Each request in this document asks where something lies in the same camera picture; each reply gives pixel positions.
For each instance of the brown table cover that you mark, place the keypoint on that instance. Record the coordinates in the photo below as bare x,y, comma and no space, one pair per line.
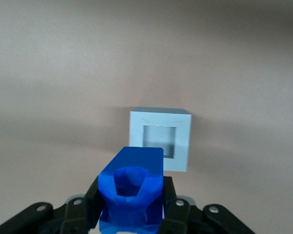
146,61

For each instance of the blue plastic insert part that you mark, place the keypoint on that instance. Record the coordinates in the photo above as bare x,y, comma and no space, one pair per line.
134,192

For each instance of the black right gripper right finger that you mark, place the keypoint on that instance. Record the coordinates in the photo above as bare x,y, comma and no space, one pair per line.
183,212

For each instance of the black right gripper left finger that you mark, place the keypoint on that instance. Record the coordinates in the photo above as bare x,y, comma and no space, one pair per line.
70,214

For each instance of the gray square base block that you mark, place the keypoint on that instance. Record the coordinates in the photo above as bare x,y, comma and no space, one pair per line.
183,136

